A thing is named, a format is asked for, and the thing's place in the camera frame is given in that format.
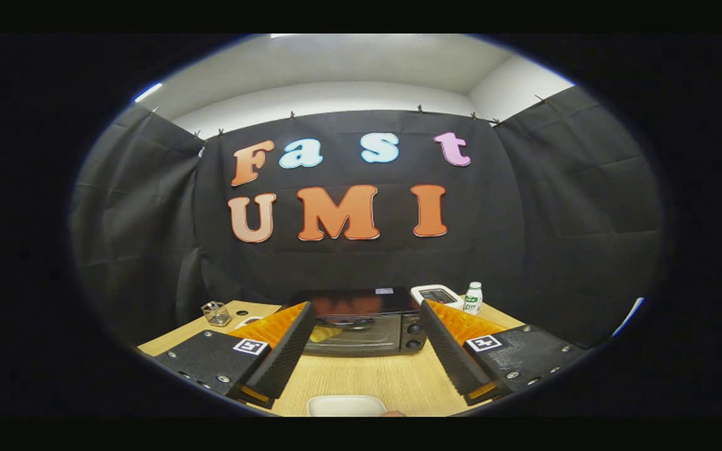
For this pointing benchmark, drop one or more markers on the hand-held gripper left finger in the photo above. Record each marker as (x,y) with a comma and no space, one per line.
(286,357)

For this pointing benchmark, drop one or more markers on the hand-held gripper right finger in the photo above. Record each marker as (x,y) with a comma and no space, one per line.
(449,357)

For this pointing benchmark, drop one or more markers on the yellow croissant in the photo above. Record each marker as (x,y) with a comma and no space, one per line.
(324,334)

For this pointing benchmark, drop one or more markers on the black toaster oven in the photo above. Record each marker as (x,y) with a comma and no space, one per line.
(367,300)

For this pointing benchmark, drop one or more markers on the white toaster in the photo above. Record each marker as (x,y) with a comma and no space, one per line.
(437,294)

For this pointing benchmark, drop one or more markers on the small white snack dish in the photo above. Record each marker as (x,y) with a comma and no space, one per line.
(247,322)

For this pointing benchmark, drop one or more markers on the white plastic bottle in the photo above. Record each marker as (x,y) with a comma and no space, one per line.
(473,299)

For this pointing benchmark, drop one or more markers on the white plate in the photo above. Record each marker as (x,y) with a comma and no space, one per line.
(345,406)

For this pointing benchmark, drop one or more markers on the ceiling light strip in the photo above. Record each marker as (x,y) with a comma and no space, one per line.
(148,93)

